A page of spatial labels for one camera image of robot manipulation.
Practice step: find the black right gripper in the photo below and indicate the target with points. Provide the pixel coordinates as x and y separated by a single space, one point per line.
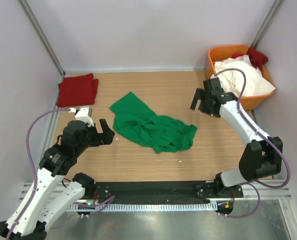
198 95

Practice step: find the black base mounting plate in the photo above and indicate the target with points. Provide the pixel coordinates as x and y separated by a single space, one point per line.
162 192

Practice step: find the white crumpled t-shirt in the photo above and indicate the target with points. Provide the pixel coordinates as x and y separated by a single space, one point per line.
240 76

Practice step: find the right aluminium corner post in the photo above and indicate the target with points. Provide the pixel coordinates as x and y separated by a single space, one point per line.
266 23

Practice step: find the aluminium corner post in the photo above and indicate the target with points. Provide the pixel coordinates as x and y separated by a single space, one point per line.
41 35
266 23

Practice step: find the orange plastic bin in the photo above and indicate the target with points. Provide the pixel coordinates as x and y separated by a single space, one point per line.
223 52

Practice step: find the folded red t-shirt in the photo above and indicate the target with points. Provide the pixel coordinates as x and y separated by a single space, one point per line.
77 91

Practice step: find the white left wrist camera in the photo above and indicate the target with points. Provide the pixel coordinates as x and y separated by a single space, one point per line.
84 114

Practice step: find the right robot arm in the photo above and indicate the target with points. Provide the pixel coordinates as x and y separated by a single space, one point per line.
261 156

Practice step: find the left aluminium corner post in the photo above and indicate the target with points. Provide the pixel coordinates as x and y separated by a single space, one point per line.
41 35

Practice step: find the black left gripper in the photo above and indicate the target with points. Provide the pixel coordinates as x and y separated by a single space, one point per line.
105 138

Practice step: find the dark red t-shirt in bin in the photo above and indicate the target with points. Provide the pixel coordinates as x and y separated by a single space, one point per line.
255 58

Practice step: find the aluminium frame rail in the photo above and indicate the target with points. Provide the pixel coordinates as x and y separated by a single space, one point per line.
248 192

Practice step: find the green t-shirt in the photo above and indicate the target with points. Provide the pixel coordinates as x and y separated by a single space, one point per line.
136 122

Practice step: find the white slotted cable duct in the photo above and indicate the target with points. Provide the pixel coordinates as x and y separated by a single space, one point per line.
112 208

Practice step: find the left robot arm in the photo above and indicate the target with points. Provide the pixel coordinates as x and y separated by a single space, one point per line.
36 215

